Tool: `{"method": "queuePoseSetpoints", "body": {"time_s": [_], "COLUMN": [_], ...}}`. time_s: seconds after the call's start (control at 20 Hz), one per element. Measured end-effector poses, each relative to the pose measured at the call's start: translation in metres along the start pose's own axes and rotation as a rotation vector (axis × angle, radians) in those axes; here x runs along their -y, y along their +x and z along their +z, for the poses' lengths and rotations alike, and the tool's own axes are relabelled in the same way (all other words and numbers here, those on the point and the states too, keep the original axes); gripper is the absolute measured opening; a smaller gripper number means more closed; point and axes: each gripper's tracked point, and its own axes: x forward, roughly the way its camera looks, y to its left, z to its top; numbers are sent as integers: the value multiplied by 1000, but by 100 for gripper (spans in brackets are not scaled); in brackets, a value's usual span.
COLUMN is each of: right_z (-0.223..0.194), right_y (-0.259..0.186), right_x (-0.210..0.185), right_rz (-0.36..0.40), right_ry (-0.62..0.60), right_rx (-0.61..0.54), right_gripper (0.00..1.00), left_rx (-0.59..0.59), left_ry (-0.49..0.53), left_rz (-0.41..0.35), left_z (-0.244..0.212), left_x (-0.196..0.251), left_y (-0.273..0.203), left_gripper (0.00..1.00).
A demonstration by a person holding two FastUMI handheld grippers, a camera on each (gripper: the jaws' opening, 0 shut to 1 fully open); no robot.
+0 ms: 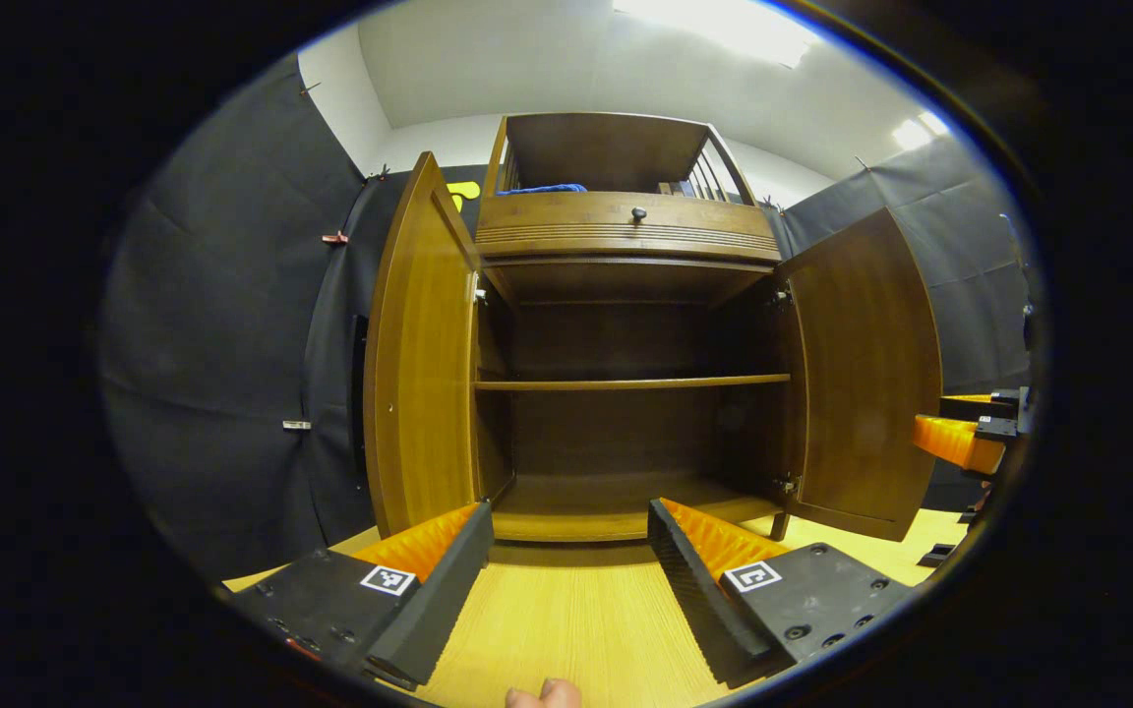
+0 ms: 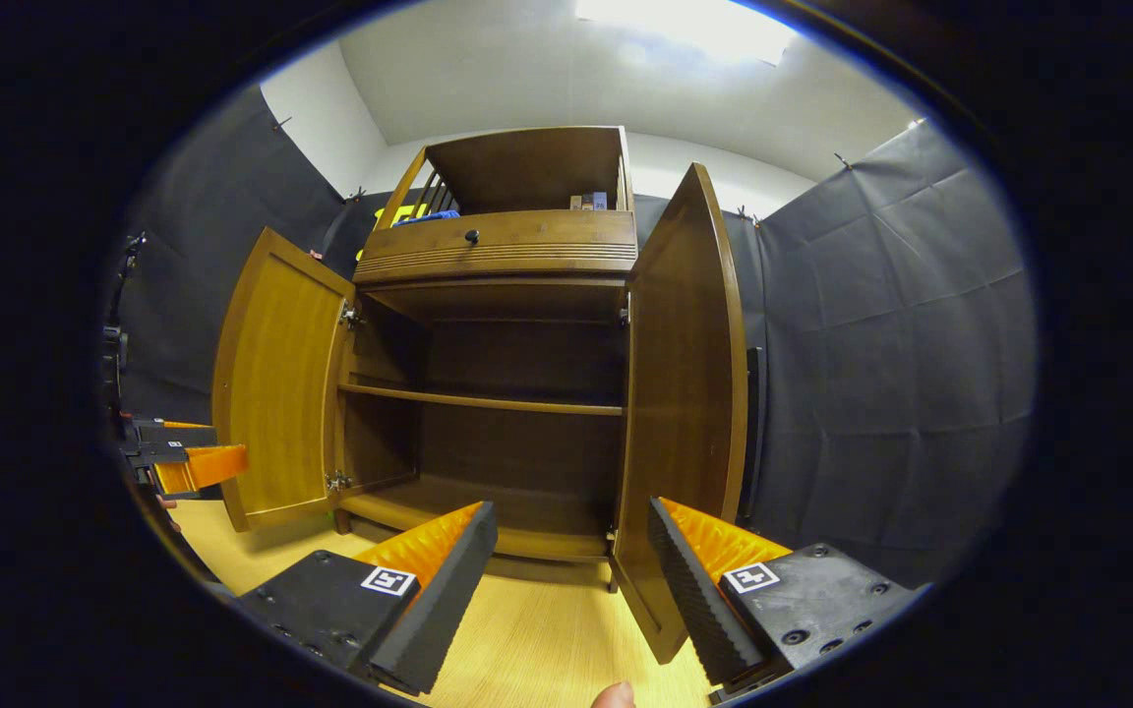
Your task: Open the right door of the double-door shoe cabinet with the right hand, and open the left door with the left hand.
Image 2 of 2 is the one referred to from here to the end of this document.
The wooden double-door shoe cabinet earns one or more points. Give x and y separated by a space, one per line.
527 167

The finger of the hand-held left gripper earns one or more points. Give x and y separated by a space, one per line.
168 434
203 467

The wooden cabinet shelf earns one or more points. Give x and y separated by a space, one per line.
488 400

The black backdrop cloth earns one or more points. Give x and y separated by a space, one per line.
881 344

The blue cloth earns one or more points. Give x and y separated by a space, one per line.
429 217

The small tan box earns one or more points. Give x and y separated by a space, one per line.
581 203

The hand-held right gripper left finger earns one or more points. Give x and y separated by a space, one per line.
448 580

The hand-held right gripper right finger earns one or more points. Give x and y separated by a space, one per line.
689 590

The large ceiling light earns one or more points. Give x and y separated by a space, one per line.
694 25

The wooden shoe cabinet door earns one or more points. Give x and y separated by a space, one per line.
281 393
685 393

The wooden cabinet drawer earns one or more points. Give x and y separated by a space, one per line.
547 246

